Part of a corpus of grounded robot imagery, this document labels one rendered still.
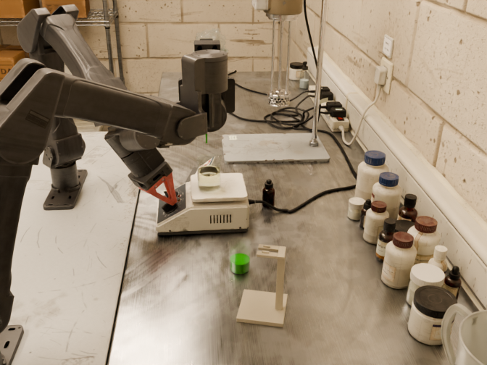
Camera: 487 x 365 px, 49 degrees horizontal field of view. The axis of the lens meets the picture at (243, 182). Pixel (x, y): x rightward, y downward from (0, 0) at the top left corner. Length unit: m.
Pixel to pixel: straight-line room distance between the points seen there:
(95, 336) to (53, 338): 0.07
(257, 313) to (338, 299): 0.16
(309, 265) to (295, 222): 0.16
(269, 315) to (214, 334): 0.10
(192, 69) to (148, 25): 2.69
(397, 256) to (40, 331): 0.63
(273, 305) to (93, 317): 0.31
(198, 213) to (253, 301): 0.26
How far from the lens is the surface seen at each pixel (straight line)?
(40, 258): 1.15
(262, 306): 0.96
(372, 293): 1.03
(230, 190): 1.15
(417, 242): 1.05
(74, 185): 1.36
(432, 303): 0.92
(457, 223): 1.10
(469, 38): 1.16
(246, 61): 3.58
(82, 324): 0.97
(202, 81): 0.85
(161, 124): 0.81
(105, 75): 1.10
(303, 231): 1.18
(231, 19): 3.52
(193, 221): 1.14
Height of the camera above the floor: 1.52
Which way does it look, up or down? 27 degrees down
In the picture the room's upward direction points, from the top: 1 degrees clockwise
